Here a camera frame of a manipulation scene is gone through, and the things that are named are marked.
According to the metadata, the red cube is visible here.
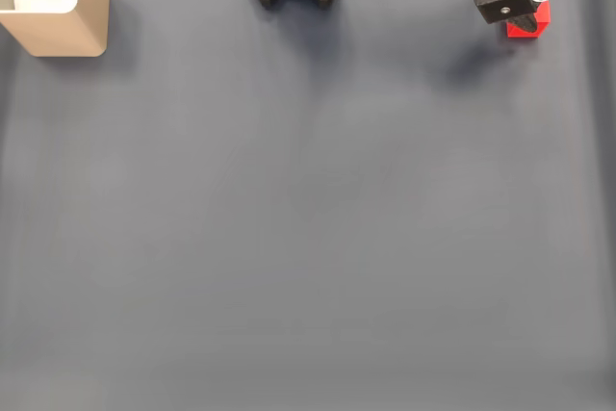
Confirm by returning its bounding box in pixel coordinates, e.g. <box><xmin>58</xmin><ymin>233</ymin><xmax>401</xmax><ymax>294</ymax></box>
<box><xmin>506</xmin><ymin>0</ymin><xmax>552</xmax><ymax>40</ymax></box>

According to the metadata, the beige box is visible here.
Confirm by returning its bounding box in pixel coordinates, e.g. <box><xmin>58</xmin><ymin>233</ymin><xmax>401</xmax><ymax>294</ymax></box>
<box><xmin>0</xmin><ymin>0</ymin><xmax>111</xmax><ymax>58</ymax></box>

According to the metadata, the grey mat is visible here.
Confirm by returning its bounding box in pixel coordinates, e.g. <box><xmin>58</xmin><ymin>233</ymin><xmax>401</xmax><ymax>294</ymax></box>
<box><xmin>0</xmin><ymin>0</ymin><xmax>616</xmax><ymax>411</ymax></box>

